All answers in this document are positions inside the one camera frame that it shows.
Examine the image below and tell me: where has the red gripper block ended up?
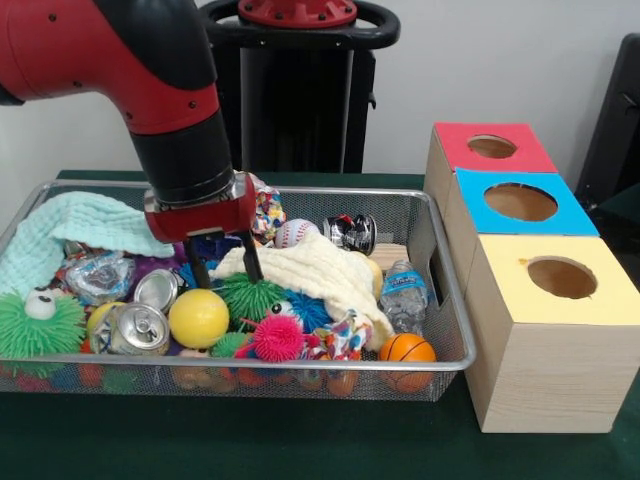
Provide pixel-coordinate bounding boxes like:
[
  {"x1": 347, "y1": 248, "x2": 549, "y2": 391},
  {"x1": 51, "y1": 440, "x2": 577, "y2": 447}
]
[{"x1": 143, "y1": 172, "x2": 265, "y2": 292}]

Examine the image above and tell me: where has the smooth yellow ball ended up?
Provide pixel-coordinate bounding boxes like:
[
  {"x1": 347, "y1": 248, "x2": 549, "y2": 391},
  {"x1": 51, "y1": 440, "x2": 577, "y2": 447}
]
[{"x1": 168, "y1": 288, "x2": 231, "y2": 350}]

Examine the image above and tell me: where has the cream yellow cloth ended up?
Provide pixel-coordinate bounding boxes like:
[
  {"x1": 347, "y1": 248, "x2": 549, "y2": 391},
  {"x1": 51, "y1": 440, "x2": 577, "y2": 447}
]
[{"x1": 208, "y1": 232, "x2": 396, "y2": 346}]

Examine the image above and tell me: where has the shallow metal mesh bin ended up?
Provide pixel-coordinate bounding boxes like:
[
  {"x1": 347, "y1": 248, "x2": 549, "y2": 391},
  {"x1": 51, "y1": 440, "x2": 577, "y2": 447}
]
[{"x1": 0, "y1": 179, "x2": 477, "y2": 404}]

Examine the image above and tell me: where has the wooden box with three holes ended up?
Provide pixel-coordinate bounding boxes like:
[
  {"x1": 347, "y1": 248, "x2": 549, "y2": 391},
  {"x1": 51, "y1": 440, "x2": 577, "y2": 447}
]
[{"x1": 422, "y1": 121, "x2": 640, "y2": 435}]

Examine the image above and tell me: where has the plain green spiky ball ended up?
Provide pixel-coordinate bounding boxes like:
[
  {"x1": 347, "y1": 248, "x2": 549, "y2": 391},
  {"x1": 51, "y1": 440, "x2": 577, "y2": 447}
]
[{"x1": 219, "y1": 273, "x2": 286, "y2": 319}]

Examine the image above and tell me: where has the white toy baseball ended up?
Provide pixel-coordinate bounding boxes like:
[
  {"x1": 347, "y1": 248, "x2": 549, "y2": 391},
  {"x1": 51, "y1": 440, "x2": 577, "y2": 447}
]
[{"x1": 273, "y1": 218, "x2": 321, "y2": 250}]

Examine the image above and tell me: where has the pink spiky ball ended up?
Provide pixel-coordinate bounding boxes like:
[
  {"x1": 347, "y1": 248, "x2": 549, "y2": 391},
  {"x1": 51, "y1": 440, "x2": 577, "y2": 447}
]
[{"x1": 234, "y1": 314, "x2": 307, "y2": 362}]

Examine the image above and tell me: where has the crushed silver drink can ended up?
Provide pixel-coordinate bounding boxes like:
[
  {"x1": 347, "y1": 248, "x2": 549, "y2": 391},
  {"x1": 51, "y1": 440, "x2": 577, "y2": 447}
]
[{"x1": 102, "y1": 302, "x2": 172, "y2": 357}]

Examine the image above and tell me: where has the mint green cloth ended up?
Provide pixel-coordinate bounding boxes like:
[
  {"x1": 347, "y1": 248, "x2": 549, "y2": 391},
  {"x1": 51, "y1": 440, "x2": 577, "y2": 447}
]
[{"x1": 0, "y1": 191, "x2": 176, "y2": 296}]

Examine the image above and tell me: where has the dark green table cloth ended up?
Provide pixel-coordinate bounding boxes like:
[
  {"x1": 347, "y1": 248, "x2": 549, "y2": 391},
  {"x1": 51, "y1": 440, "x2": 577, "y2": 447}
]
[
  {"x1": 0, "y1": 169, "x2": 640, "y2": 480},
  {"x1": 589, "y1": 192, "x2": 640, "y2": 242}
]

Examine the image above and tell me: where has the crushed clear water bottle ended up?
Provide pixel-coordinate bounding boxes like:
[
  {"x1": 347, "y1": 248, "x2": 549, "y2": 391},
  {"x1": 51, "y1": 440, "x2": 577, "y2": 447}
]
[{"x1": 378, "y1": 258, "x2": 434, "y2": 334}]

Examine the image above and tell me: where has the green spiky ball with eyes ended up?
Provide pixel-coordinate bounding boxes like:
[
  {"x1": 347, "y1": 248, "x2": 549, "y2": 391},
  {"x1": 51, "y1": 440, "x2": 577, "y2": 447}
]
[{"x1": 0, "y1": 285, "x2": 87, "y2": 371}]

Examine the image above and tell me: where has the orange toy basketball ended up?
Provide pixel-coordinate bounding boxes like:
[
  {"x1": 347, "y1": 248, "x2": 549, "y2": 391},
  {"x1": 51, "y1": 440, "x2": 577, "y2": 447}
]
[{"x1": 378, "y1": 332, "x2": 437, "y2": 363}]

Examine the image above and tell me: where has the black upright panel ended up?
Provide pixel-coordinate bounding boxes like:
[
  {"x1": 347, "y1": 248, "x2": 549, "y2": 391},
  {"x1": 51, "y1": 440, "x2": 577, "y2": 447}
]
[{"x1": 574, "y1": 33, "x2": 640, "y2": 201}]

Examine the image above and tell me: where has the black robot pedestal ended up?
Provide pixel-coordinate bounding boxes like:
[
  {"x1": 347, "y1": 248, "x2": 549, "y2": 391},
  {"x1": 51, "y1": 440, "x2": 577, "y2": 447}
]
[{"x1": 199, "y1": 0, "x2": 401, "y2": 174}]

